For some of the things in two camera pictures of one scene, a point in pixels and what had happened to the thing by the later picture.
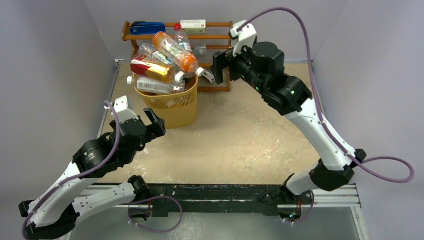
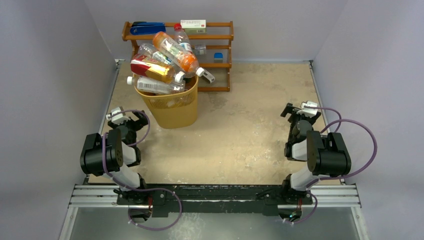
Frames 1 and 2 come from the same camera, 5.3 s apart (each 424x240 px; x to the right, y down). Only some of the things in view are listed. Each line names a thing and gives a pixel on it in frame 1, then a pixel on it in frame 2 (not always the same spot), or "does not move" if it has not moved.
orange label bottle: [182, 58] does not move
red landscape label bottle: [181, 37] does not move
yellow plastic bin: [177, 110] does not move
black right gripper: [230, 65] → [296, 114]
